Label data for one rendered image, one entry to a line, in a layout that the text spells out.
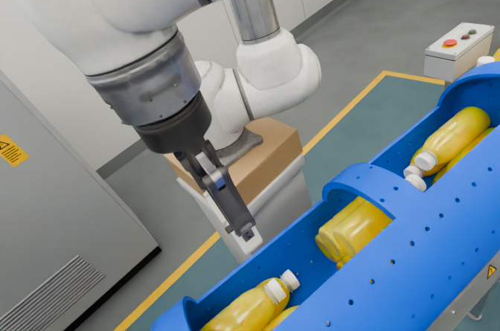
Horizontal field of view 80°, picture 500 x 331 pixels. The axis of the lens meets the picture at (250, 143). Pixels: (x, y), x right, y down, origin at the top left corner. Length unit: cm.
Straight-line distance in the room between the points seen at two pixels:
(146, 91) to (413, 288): 45
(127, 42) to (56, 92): 270
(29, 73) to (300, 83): 241
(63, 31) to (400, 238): 48
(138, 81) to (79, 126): 279
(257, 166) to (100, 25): 66
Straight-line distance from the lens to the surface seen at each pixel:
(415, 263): 53
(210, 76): 76
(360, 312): 49
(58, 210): 185
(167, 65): 26
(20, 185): 175
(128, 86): 26
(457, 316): 87
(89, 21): 24
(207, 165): 30
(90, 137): 309
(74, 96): 297
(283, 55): 75
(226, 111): 77
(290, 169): 94
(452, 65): 116
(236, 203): 32
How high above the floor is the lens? 166
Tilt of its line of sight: 38 degrees down
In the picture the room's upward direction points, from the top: 23 degrees counter-clockwise
